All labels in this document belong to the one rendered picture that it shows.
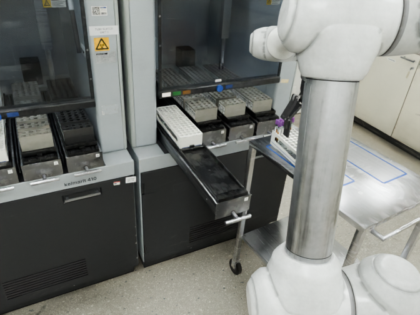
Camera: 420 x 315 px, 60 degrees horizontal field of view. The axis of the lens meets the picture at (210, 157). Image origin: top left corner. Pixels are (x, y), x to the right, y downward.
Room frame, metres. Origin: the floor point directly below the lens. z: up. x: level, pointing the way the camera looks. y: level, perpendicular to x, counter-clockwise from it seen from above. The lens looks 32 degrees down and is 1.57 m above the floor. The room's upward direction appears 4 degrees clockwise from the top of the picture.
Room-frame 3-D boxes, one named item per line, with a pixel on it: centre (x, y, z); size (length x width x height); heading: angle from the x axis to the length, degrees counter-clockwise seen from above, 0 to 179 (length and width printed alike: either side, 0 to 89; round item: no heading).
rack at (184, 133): (1.40, 0.15, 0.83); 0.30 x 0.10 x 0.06; 29
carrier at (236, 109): (1.58, -0.10, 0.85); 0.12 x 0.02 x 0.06; 118
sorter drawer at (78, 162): (1.44, 0.63, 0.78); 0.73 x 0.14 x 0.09; 29
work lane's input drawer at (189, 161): (1.24, 0.06, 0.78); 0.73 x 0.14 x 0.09; 29
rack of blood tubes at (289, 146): (1.23, -0.35, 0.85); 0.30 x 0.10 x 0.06; 26
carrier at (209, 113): (1.50, 0.04, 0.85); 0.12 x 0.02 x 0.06; 120
